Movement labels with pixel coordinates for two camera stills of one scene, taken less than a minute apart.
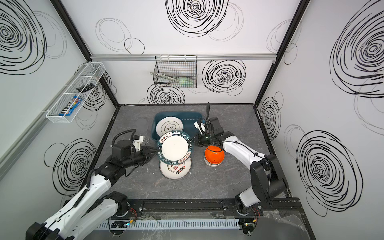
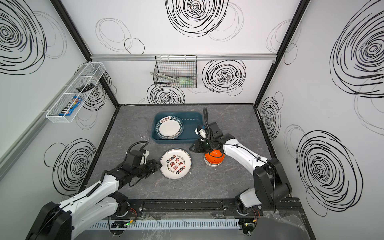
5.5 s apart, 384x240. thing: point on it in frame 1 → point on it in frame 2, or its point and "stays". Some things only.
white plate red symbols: x=176 y=171 stays
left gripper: x=147 y=154 → x=151 y=166
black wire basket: x=178 y=71 stays
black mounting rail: x=198 y=208 stays
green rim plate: x=174 y=147 → x=169 y=127
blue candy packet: x=70 y=106 stays
